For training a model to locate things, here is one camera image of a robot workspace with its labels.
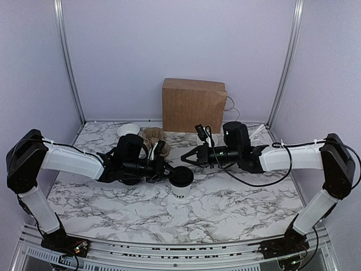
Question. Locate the aluminium front rail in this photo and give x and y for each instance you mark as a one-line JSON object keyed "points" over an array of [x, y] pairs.
{"points": [[318, 254]]}

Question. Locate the white wrapped stirrer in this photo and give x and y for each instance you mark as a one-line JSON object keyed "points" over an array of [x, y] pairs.
{"points": [[257, 132]]}

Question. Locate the left aluminium frame post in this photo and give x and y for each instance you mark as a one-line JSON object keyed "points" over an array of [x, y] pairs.
{"points": [[60, 22]]}

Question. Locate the white paper cup stack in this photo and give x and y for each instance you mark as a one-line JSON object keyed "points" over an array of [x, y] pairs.
{"points": [[213, 139]]}

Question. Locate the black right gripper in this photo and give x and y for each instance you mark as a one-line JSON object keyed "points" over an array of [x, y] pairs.
{"points": [[203, 156]]}

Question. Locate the brown cardboard cup carrier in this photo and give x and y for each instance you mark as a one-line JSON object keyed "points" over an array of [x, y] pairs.
{"points": [[152, 135]]}

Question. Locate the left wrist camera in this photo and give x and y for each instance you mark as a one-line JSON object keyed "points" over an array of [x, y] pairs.
{"points": [[129, 147]]}

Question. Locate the right aluminium frame post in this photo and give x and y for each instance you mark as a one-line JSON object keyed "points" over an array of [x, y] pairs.
{"points": [[289, 55]]}

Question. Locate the black plastic cup lid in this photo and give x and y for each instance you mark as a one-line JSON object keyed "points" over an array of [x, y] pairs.
{"points": [[181, 177], [131, 182]]}

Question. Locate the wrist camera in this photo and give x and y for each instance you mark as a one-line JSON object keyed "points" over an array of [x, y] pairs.
{"points": [[129, 147], [235, 136]]}

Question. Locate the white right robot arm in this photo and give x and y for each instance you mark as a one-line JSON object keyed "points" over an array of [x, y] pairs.
{"points": [[333, 163]]}

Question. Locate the brown paper takeout bag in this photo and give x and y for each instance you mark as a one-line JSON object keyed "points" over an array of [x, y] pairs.
{"points": [[186, 103]]}

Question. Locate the red paper bowl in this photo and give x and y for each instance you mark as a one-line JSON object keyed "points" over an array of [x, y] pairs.
{"points": [[128, 129]]}

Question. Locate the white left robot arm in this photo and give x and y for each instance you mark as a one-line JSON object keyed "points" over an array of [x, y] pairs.
{"points": [[34, 158]]}

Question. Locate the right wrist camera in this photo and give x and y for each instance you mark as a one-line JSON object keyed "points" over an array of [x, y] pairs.
{"points": [[235, 136]]}

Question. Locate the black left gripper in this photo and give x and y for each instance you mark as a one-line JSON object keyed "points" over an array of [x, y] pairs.
{"points": [[158, 170]]}

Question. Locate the aluminium frame post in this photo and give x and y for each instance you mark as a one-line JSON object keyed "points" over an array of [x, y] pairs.
{"points": [[60, 22], [289, 55]]}

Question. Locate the white paper coffee cup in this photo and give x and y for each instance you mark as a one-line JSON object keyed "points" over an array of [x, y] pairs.
{"points": [[180, 191]]}

